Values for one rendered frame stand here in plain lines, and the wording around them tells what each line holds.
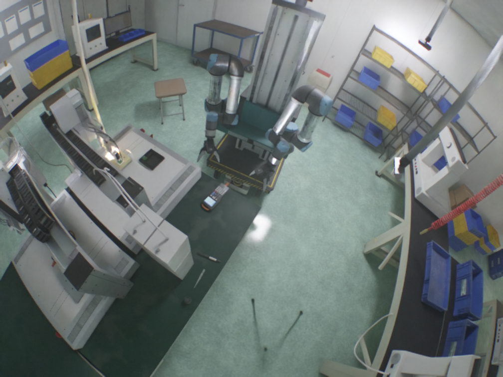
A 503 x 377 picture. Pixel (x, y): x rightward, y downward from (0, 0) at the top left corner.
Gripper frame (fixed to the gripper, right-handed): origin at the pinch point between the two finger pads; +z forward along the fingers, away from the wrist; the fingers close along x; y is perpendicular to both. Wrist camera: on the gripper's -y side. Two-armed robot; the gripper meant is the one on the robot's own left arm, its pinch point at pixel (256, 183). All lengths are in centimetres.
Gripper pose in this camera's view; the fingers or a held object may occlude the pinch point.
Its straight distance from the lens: 147.9
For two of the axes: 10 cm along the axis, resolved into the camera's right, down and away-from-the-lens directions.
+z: -4.8, 6.8, 5.5
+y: 6.4, -1.7, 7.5
